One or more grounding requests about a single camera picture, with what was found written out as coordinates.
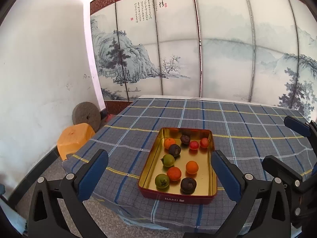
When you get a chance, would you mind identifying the dark purple wrinkled fruit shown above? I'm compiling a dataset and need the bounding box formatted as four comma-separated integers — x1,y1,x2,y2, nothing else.
180,177,197,195

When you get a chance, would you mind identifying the orange tangerine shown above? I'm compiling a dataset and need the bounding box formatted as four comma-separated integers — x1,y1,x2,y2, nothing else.
167,167,182,182
185,161,199,175
163,138,176,150

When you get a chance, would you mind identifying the green tomato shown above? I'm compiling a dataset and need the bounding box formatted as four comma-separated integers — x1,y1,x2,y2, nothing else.
161,154,175,168
155,174,170,189

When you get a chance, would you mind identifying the blue plaid tablecloth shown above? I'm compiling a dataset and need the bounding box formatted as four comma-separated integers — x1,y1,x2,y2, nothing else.
62,98,316,233

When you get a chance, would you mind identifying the orange plastic stool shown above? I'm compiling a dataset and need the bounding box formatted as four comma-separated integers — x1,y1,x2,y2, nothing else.
57,123,96,161

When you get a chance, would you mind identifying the small red tomato on cloth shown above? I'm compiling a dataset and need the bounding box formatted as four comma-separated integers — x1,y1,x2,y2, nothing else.
200,138,210,149

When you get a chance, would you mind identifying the gold rectangular tin tray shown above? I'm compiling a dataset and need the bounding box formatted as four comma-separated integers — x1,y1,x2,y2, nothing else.
138,127,217,204

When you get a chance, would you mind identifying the painted landscape folding screen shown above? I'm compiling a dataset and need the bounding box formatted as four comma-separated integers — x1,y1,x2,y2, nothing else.
90,0,316,120

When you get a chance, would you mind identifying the dark purple fruit far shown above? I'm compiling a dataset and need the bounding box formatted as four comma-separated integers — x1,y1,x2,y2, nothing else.
180,134,191,146

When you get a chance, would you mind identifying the green tomato in tray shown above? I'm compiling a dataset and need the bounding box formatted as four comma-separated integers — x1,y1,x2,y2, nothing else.
161,154,175,168

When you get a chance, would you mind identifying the dark purple fruit in tray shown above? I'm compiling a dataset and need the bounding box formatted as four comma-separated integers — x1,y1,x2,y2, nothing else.
169,144,182,158

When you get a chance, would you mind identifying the round grey millstone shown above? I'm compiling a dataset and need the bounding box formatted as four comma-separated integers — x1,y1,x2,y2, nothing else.
72,102,101,132

